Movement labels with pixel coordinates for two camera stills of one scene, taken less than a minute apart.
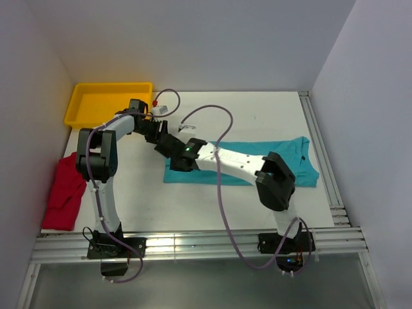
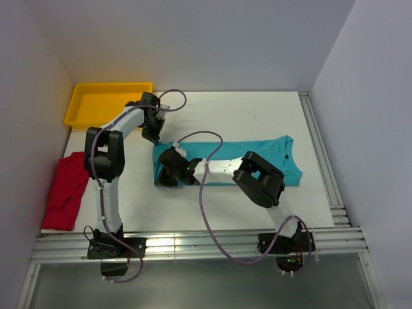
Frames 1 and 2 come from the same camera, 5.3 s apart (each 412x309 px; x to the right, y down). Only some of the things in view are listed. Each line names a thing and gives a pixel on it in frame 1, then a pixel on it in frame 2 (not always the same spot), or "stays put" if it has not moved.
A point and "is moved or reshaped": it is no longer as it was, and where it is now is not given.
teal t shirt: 294,151 is moved or reshaped
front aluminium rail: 55,246 stays put
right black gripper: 174,166 -> 162,179
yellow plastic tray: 93,103 stays put
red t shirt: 67,187 stays put
